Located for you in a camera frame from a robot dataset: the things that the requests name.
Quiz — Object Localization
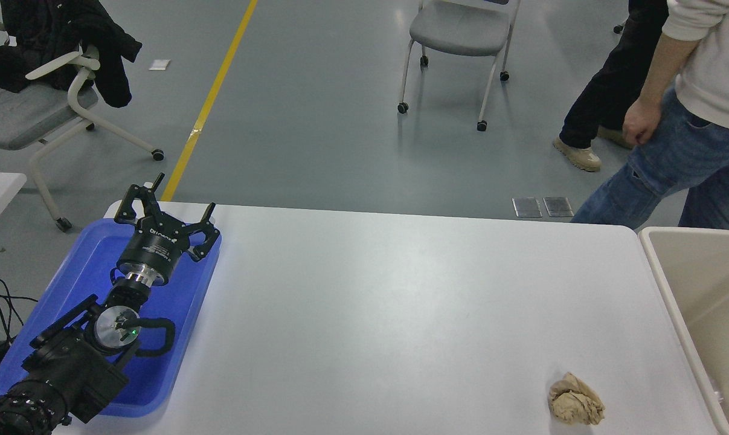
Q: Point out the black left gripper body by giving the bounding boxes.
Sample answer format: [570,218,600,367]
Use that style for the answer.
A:
[117,221,191,285]

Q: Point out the blue plastic tray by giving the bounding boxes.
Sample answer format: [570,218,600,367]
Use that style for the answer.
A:
[0,218,222,419]

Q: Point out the grey chair with white frame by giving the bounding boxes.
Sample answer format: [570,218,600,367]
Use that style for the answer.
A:
[0,18,165,233]

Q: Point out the black floor cables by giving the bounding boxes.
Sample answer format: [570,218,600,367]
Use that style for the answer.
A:
[0,275,39,375]

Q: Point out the large pale bin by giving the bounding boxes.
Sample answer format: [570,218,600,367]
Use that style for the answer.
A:
[638,227,729,435]

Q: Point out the crumpled tan paper ball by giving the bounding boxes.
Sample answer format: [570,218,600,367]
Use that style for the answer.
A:
[548,372,605,425]

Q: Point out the person's hand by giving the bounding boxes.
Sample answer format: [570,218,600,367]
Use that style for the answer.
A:
[622,97,664,146]

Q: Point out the person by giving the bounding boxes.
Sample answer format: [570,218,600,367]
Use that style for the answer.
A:
[551,0,670,173]
[571,0,729,232]

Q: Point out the black jacket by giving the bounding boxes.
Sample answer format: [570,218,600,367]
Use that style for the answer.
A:
[0,0,143,109]

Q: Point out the grey chair on casters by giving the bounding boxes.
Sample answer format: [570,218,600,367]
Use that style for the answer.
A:
[397,0,520,132]

